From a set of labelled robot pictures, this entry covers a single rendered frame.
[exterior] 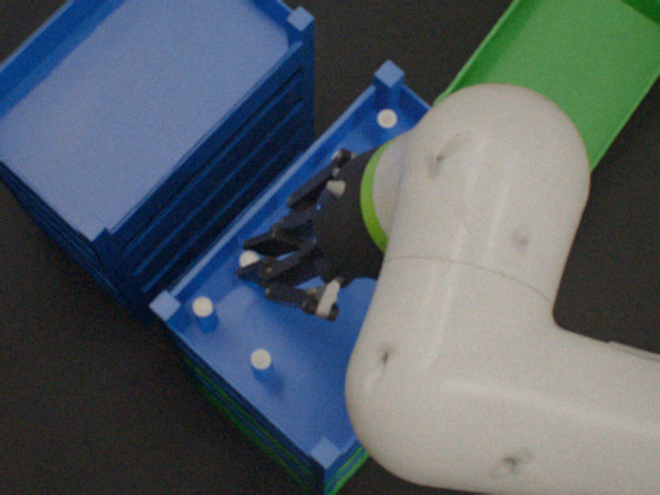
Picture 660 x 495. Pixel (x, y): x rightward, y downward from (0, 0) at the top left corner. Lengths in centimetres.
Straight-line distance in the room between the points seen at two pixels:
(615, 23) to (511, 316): 106
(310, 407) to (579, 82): 71
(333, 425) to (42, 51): 48
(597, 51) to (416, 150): 98
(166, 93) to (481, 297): 67
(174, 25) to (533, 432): 76
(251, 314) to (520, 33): 69
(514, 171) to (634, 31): 102
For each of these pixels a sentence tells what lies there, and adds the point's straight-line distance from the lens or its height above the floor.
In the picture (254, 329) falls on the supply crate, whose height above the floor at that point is 40.
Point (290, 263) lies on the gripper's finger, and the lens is 98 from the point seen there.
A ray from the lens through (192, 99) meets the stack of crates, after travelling 129.
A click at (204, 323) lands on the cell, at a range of 110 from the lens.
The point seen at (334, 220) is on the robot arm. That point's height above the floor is 71.
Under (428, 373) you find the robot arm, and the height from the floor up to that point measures 86.
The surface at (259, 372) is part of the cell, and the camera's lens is 108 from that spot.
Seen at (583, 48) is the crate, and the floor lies 0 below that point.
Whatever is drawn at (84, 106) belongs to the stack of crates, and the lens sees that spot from 130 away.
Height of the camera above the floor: 152
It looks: 75 degrees down
